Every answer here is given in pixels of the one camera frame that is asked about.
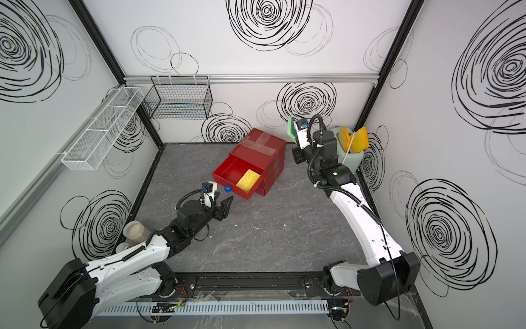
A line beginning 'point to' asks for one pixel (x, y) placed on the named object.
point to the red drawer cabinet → (266, 151)
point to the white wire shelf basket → (90, 148)
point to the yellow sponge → (248, 180)
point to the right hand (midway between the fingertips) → (300, 137)
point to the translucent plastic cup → (135, 232)
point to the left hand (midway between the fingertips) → (225, 195)
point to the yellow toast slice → (360, 140)
